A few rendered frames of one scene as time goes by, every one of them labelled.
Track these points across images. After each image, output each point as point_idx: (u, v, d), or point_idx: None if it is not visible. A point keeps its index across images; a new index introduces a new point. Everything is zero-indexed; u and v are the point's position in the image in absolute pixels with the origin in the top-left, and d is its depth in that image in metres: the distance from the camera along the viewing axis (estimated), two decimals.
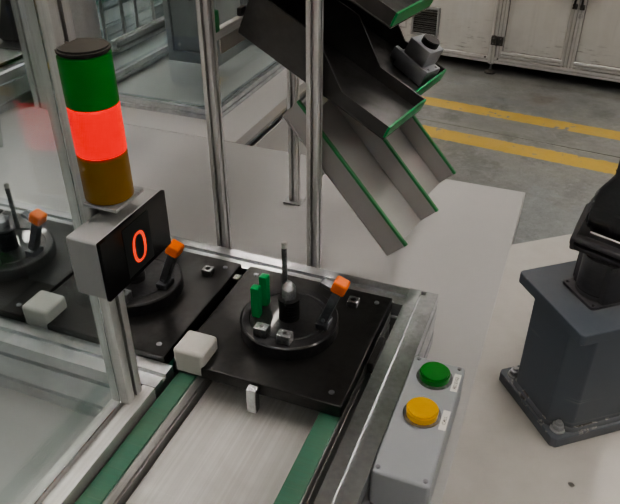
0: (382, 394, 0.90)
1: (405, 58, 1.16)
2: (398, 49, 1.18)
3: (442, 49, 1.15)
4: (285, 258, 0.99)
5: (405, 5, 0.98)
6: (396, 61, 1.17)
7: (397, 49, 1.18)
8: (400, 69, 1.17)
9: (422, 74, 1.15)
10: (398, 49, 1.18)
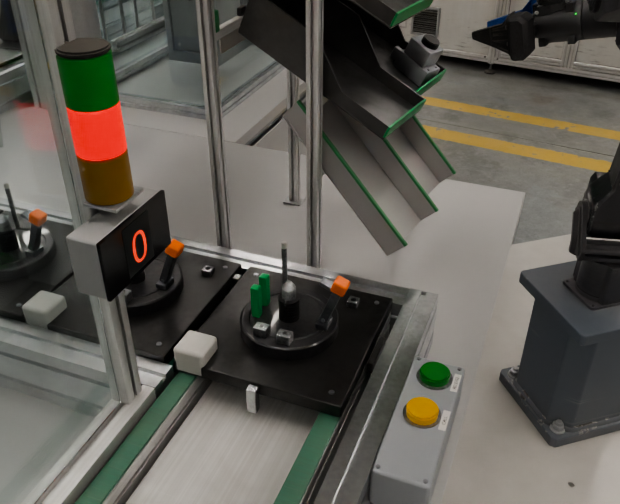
0: (382, 394, 0.90)
1: (405, 59, 1.16)
2: (398, 49, 1.18)
3: (442, 49, 1.15)
4: (285, 258, 0.99)
5: (405, 5, 0.98)
6: (396, 61, 1.17)
7: (397, 49, 1.18)
8: (400, 69, 1.17)
9: (422, 75, 1.15)
10: (398, 49, 1.18)
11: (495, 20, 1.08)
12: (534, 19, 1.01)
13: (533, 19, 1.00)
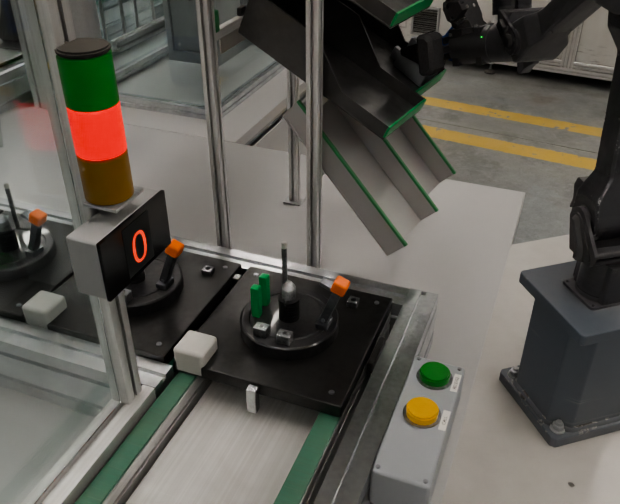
0: (382, 394, 0.90)
1: (405, 59, 1.16)
2: (398, 49, 1.18)
3: None
4: (285, 258, 0.99)
5: (405, 5, 0.98)
6: (396, 61, 1.17)
7: (397, 49, 1.18)
8: (400, 69, 1.17)
9: (422, 75, 1.15)
10: (397, 49, 1.18)
11: None
12: (447, 42, 1.10)
13: (446, 42, 1.09)
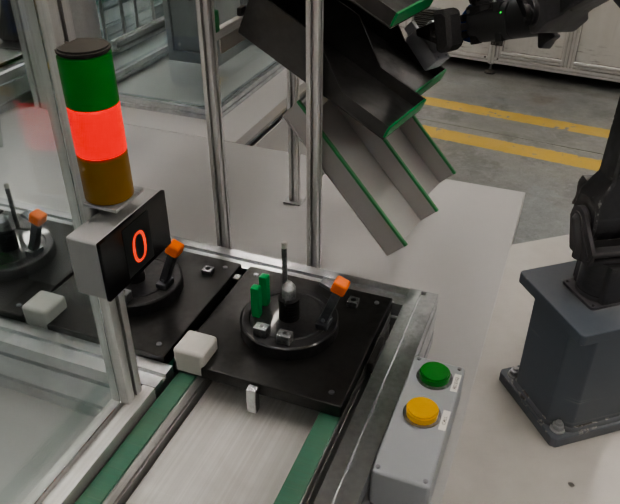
0: (382, 394, 0.90)
1: (419, 39, 1.13)
2: (414, 25, 1.15)
3: None
4: (285, 258, 0.99)
5: (405, 5, 0.98)
6: (409, 38, 1.14)
7: (413, 25, 1.15)
8: (411, 47, 1.14)
9: (431, 61, 1.13)
10: (413, 25, 1.15)
11: None
12: (464, 19, 1.07)
13: (463, 19, 1.06)
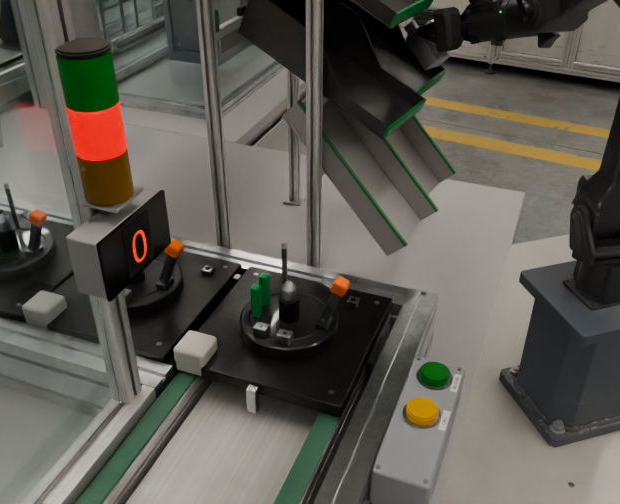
0: (382, 394, 0.90)
1: (419, 38, 1.13)
2: (413, 25, 1.15)
3: None
4: (285, 258, 0.99)
5: (405, 5, 0.98)
6: (409, 37, 1.14)
7: (413, 24, 1.15)
8: (411, 46, 1.14)
9: (431, 60, 1.13)
10: (413, 24, 1.15)
11: None
12: (464, 19, 1.07)
13: (462, 19, 1.06)
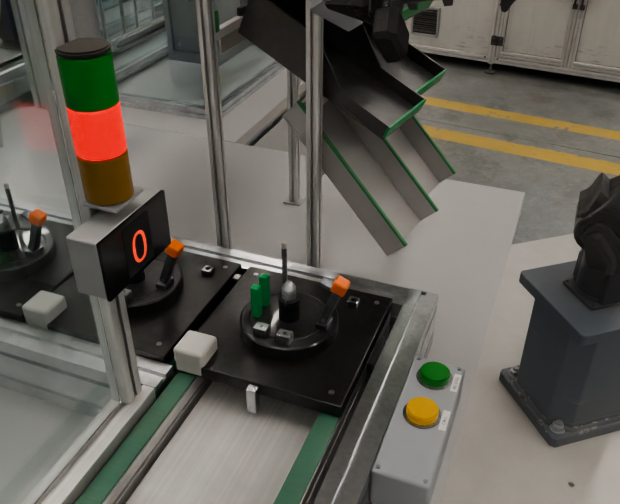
0: (382, 394, 0.90)
1: (331, 9, 0.83)
2: None
3: None
4: (285, 258, 0.99)
5: (405, 5, 0.98)
6: (315, 9, 0.84)
7: None
8: (321, 16, 0.85)
9: (355, 24, 0.86)
10: None
11: None
12: None
13: None
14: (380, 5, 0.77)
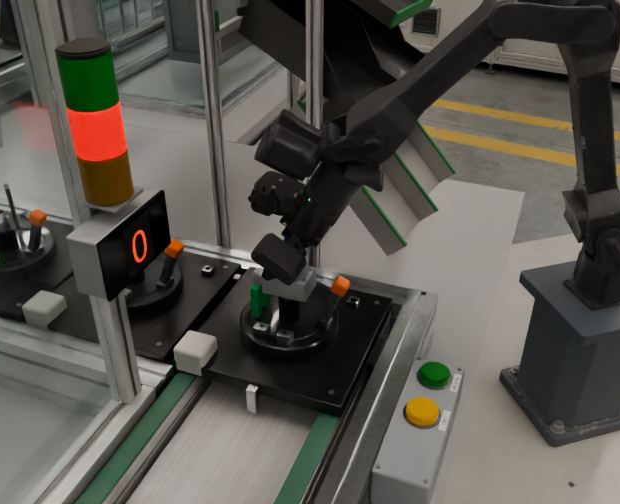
0: (382, 394, 0.90)
1: (272, 281, 0.93)
2: (259, 273, 0.95)
3: (305, 249, 0.93)
4: None
5: (405, 5, 0.98)
6: (264, 288, 0.94)
7: (257, 273, 0.95)
8: (273, 294, 0.94)
9: (301, 289, 0.91)
10: (258, 273, 0.95)
11: None
12: (289, 232, 0.87)
13: (287, 234, 0.87)
14: None
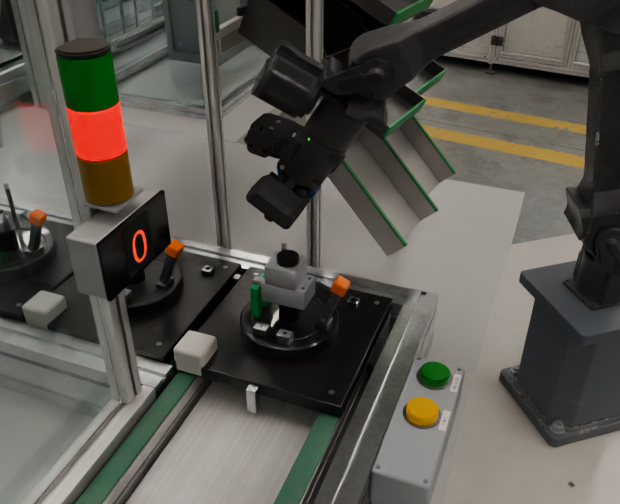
0: (382, 394, 0.90)
1: (272, 289, 0.93)
2: (258, 281, 0.96)
3: (305, 257, 0.93)
4: None
5: (405, 5, 0.98)
6: (263, 296, 0.94)
7: (257, 281, 0.96)
8: (273, 301, 0.94)
9: (300, 297, 0.92)
10: (257, 281, 0.96)
11: None
12: (280, 184, 0.81)
13: None
14: (278, 180, 0.83)
